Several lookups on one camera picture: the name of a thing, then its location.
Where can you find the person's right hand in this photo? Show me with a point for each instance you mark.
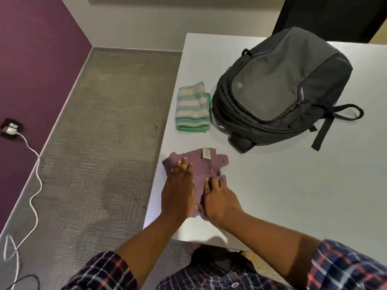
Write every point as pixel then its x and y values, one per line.
pixel 220 205

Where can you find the person's left hand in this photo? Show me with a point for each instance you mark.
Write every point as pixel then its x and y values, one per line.
pixel 177 193

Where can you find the person's left fingers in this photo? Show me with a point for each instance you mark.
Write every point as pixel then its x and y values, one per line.
pixel 183 170

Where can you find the person's right fingers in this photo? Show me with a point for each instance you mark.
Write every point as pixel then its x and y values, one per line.
pixel 213 187

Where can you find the purple cloth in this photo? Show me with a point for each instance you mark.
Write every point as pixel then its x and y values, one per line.
pixel 205 167

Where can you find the person's right forearm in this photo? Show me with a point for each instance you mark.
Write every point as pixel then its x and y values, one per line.
pixel 272 243

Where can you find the person's left forearm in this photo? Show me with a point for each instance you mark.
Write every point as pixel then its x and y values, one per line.
pixel 148 243

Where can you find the green striped folded towel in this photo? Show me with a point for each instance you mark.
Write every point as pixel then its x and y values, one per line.
pixel 192 108

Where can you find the grey black backpack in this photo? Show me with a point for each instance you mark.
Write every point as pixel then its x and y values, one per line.
pixel 278 87

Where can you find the plaid shirt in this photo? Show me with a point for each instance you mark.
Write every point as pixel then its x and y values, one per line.
pixel 344 265

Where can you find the white charger plug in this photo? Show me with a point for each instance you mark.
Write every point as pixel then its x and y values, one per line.
pixel 10 128

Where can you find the dark door panel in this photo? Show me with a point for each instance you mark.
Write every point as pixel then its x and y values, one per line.
pixel 329 18

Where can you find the black wall socket plate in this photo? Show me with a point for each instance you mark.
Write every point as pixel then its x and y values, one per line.
pixel 18 123

